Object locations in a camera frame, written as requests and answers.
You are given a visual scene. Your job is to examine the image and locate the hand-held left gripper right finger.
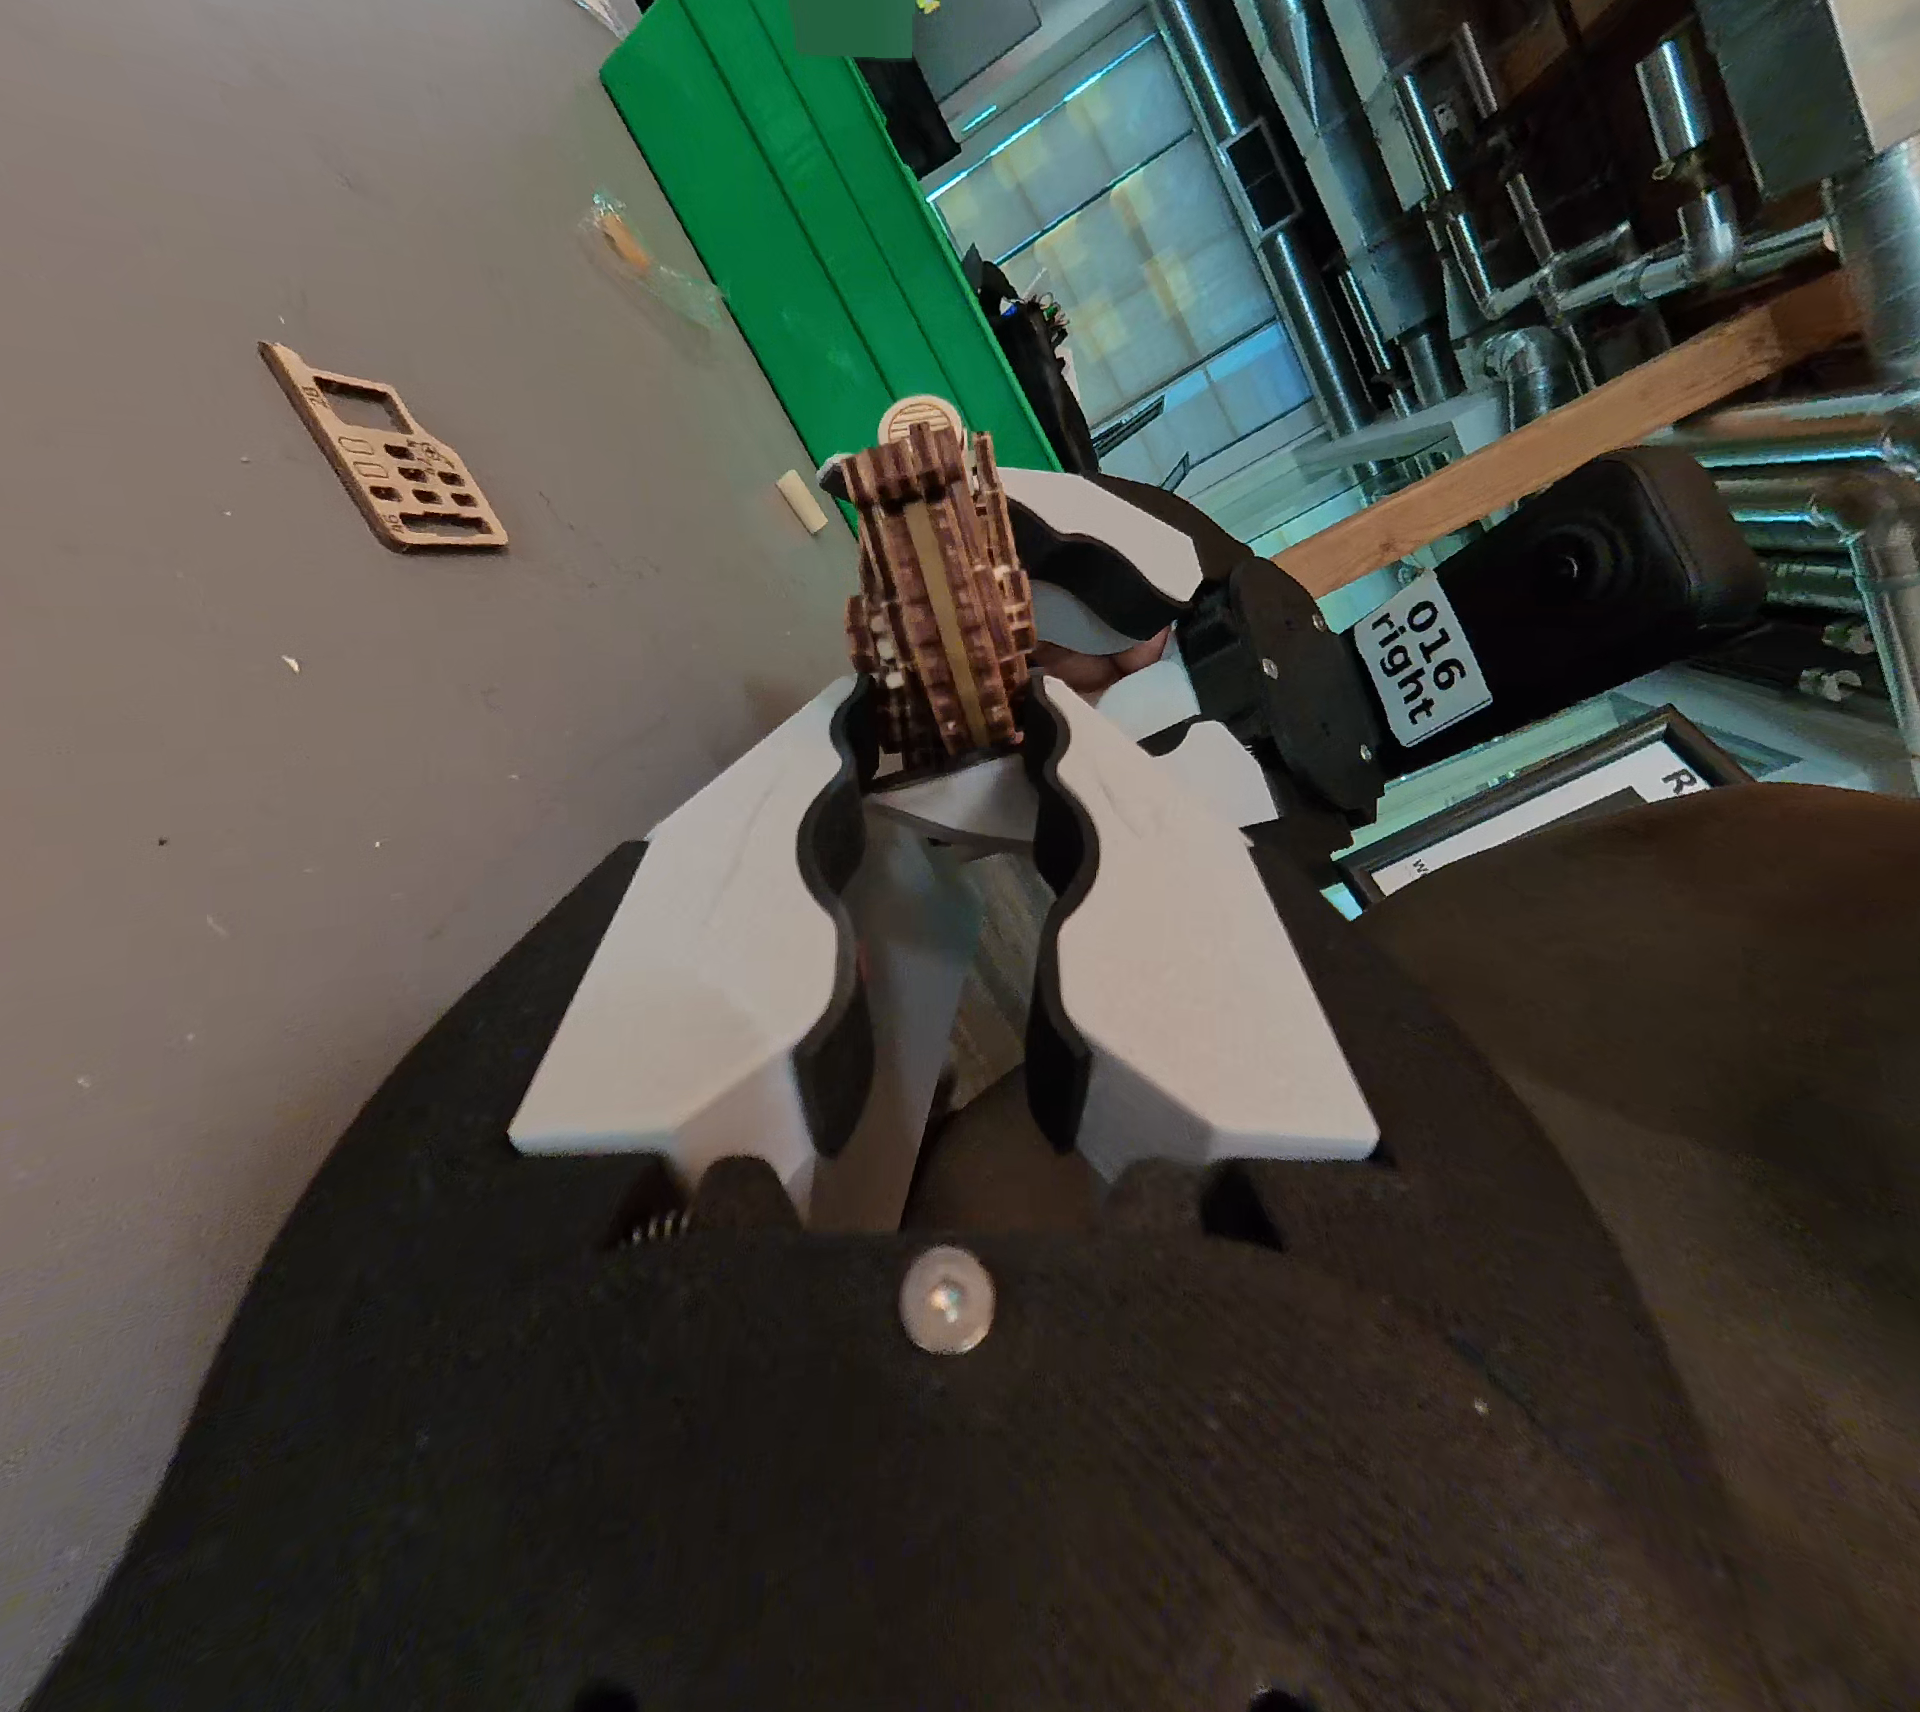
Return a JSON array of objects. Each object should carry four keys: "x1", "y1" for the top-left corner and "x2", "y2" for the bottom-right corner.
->
[{"x1": 1023, "y1": 674, "x2": 1382, "y2": 1189}]

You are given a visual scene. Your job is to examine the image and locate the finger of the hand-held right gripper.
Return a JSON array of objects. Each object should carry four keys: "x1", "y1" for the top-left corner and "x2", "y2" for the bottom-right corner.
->
[
  {"x1": 868, "y1": 601, "x2": 1281, "y2": 844},
  {"x1": 981, "y1": 467, "x2": 1255, "y2": 637}
]

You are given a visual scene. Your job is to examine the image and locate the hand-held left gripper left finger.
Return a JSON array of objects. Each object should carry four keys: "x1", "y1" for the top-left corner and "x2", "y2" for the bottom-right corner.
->
[{"x1": 511, "y1": 674, "x2": 879, "y2": 1218}]

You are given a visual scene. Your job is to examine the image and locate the wooden motorcycle model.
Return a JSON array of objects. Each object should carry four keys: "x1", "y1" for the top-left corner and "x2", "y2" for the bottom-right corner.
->
[{"x1": 821, "y1": 392, "x2": 1040, "y2": 782}]

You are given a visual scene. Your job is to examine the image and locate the grey desk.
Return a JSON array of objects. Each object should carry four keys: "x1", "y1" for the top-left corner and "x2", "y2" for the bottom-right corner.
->
[{"x1": 0, "y1": 0, "x2": 886, "y2": 1683}]

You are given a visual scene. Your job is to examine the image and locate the black framed sign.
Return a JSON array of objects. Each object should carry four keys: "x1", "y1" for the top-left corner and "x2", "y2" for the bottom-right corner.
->
[{"x1": 1340, "y1": 703, "x2": 1756, "y2": 910}]

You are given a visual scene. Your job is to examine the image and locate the wooden beam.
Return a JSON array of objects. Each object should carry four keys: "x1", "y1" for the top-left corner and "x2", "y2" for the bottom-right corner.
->
[{"x1": 1267, "y1": 271, "x2": 1862, "y2": 597}]

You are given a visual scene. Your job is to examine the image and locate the green plastic bin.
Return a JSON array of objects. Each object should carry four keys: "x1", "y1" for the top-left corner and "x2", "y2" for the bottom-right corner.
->
[{"x1": 602, "y1": 0, "x2": 1066, "y2": 475}]

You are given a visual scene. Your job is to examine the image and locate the person's brown clothing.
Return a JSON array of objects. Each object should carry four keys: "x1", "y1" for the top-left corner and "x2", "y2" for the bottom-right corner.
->
[{"x1": 1350, "y1": 781, "x2": 1920, "y2": 1712}]

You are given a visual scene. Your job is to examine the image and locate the clear plastic wrapper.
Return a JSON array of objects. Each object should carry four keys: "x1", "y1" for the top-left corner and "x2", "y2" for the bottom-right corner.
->
[{"x1": 577, "y1": 187, "x2": 722, "y2": 311}]

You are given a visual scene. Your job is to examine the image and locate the wooden keypad-shaped puzzle piece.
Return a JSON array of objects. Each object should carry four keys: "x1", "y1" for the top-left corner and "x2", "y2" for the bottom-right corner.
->
[{"x1": 259, "y1": 339, "x2": 512, "y2": 557}]

